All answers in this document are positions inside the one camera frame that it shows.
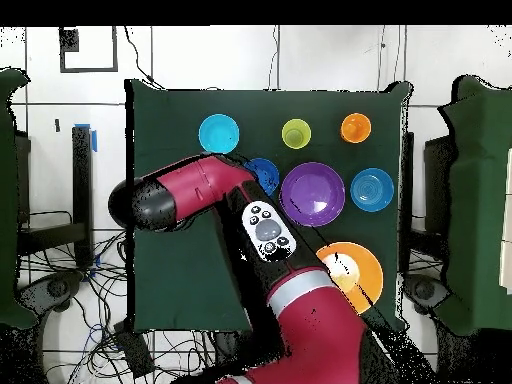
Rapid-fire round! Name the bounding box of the dark blue bowl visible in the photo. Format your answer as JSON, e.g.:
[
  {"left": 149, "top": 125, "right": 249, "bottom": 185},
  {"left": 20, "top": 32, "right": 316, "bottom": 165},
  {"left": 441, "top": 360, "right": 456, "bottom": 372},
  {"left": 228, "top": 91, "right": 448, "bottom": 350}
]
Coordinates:
[{"left": 243, "top": 157, "right": 281, "bottom": 198}]

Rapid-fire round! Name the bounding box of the large purple bowl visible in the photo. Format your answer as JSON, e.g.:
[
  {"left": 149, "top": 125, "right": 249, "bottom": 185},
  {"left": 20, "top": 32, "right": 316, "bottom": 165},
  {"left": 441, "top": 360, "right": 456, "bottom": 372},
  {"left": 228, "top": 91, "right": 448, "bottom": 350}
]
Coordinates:
[{"left": 279, "top": 161, "right": 346, "bottom": 228}]

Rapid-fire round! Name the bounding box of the cyan bowl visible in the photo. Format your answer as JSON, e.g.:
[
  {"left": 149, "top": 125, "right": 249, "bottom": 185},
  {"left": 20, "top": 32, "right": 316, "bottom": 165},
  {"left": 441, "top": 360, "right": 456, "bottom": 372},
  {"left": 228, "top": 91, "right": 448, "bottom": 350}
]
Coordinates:
[{"left": 198, "top": 113, "right": 241, "bottom": 156}]

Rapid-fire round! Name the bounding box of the yellow-green cup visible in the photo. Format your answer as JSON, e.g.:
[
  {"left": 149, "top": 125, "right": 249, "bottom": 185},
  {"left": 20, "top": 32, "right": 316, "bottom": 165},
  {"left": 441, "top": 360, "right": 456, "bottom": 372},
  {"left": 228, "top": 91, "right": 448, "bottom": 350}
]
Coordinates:
[{"left": 280, "top": 118, "right": 312, "bottom": 150}]

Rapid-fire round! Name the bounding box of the dark green tablecloth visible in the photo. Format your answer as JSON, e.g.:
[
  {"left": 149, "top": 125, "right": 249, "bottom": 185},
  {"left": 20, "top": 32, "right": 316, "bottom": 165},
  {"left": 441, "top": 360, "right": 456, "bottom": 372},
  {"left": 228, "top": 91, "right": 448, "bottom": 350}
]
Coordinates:
[{"left": 124, "top": 77, "right": 413, "bottom": 333}]

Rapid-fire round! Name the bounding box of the blue ribbed bowl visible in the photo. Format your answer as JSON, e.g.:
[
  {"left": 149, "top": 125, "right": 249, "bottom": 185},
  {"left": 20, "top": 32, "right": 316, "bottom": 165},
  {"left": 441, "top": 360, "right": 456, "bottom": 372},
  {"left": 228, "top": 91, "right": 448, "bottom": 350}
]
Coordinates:
[{"left": 349, "top": 167, "right": 396, "bottom": 213}]

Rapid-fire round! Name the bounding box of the large orange bowl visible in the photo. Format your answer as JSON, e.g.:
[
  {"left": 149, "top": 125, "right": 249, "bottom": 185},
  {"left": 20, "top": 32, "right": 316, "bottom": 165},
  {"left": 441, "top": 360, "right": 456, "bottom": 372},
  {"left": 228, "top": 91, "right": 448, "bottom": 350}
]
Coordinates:
[{"left": 315, "top": 241, "right": 385, "bottom": 316}]

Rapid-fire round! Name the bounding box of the orange cup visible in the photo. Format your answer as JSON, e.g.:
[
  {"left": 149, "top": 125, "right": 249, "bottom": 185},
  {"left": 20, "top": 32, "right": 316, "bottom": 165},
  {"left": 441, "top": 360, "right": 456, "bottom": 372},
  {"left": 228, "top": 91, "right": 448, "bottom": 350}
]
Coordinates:
[{"left": 339, "top": 112, "right": 373, "bottom": 144}]

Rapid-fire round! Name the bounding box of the black box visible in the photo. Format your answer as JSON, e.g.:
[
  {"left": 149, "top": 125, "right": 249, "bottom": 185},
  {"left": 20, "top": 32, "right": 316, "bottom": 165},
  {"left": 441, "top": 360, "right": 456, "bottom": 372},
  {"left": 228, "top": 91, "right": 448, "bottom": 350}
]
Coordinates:
[{"left": 423, "top": 134, "right": 454, "bottom": 237}]

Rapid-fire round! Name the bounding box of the black crossbar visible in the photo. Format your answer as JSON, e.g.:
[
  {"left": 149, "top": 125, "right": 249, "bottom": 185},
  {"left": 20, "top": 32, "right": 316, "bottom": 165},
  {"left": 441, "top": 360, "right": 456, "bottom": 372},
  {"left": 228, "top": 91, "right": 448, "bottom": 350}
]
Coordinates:
[{"left": 17, "top": 221, "right": 89, "bottom": 257}]

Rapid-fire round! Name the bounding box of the neighbouring green cloth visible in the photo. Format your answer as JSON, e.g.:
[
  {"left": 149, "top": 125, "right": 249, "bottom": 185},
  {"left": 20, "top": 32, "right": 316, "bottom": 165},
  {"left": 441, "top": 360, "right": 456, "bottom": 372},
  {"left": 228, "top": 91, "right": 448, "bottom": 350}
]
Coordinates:
[
  {"left": 0, "top": 67, "right": 38, "bottom": 330},
  {"left": 433, "top": 75, "right": 512, "bottom": 337}
]

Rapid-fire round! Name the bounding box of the black post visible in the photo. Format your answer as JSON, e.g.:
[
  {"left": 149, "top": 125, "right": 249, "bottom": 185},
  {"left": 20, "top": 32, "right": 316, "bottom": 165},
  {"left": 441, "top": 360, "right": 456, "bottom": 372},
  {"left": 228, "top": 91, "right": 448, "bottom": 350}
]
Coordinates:
[{"left": 71, "top": 124, "right": 95, "bottom": 268}]

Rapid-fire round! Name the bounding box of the grey pedestal foot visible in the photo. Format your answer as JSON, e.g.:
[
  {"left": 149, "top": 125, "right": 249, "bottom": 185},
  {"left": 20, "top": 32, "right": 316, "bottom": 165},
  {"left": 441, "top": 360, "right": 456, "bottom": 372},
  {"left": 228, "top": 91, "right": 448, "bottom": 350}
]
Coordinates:
[
  {"left": 403, "top": 273, "right": 451, "bottom": 315},
  {"left": 19, "top": 271, "right": 85, "bottom": 317}
]

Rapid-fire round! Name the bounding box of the black square frame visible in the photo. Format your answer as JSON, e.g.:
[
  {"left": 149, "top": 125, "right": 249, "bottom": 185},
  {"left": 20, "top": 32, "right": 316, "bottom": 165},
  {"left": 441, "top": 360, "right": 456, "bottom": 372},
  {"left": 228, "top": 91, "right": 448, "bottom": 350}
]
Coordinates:
[{"left": 58, "top": 25, "right": 120, "bottom": 74}]

